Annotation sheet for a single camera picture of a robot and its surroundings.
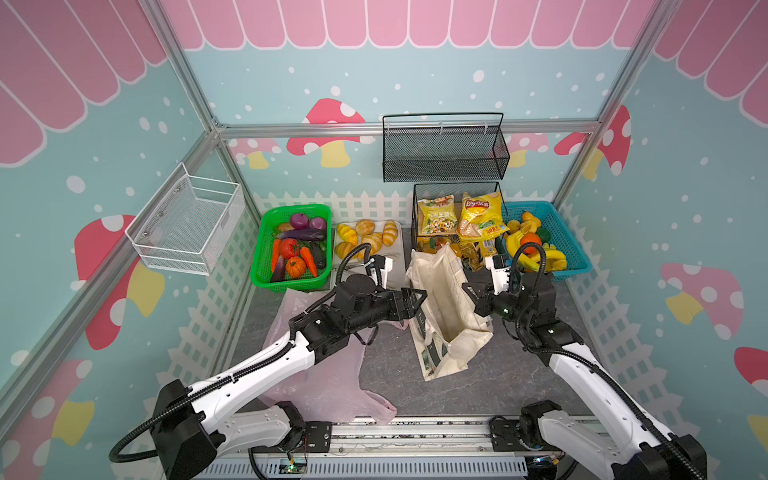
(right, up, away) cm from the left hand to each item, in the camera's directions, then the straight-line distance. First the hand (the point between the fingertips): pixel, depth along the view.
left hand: (416, 301), depth 71 cm
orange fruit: (+43, +18, +33) cm, 57 cm away
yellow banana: (+36, +16, +31) cm, 50 cm away
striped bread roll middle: (-12, +17, +42) cm, 47 cm away
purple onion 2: (-35, +24, +44) cm, 61 cm away
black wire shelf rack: (+9, +36, +42) cm, 56 cm away
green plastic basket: (-57, +10, +45) cm, 73 cm away
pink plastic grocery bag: (-21, -24, +9) cm, 33 cm away
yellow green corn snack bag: (+9, +24, +24) cm, 35 cm away
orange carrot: (-35, +10, +34) cm, 50 cm away
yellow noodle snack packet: (+23, +12, +35) cm, 44 cm away
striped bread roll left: (-23, +20, +45) cm, 54 cm away
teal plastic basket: (+56, +21, +38) cm, 71 cm away
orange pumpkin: (-39, +7, +31) cm, 51 cm away
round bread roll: (-16, +22, +45) cm, 53 cm away
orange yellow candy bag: (+8, +15, +35) cm, 38 cm away
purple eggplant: (-38, +19, +40) cm, 59 cm away
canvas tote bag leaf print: (+11, -10, +20) cm, 25 cm away
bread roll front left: (-24, +14, +39) cm, 47 cm away
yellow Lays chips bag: (+22, +24, +23) cm, 40 cm away
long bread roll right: (-7, +20, +45) cm, 50 cm away
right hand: (+13, +3, +6) cm, 14 cm away
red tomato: (-43, +14, +35) cm, 57 cm away
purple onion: (-41, +24, +42) cm, 63 cm away
